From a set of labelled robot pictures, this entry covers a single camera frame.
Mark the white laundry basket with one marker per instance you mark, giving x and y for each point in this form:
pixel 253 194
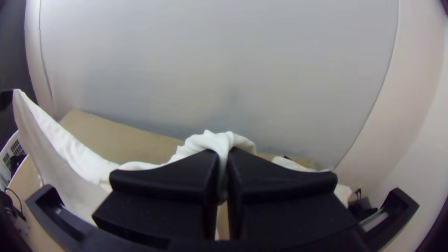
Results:
pixel 10 154

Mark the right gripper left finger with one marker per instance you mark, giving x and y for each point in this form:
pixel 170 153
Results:
pixel 164 196

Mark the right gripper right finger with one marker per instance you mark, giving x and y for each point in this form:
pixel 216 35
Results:
pixel 287 203

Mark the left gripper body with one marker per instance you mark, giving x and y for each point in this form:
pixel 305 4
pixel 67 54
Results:
pixel 5 99

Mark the white t-shirt with orange print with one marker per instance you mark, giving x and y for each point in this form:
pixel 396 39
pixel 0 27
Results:
pixel 52 154

